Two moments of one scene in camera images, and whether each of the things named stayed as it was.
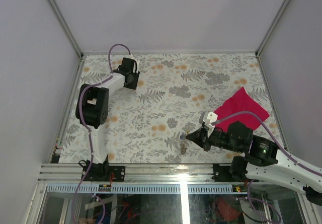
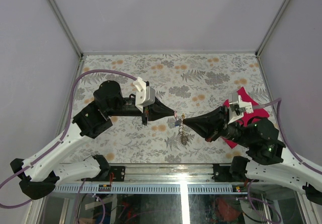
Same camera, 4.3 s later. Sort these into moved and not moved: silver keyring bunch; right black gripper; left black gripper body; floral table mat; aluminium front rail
Moved: right black gripper; left black gripper body; silver keyring bunch
Not moved: aluminium front rail; floral table mat
